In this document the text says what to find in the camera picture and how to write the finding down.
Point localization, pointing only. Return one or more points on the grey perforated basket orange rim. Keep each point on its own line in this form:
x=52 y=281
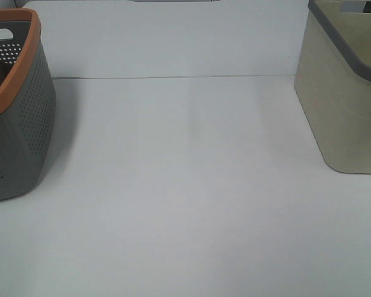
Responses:
x=27 y=103

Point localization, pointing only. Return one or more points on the beige basket grey rim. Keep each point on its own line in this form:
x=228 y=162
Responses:
x=333 y=82

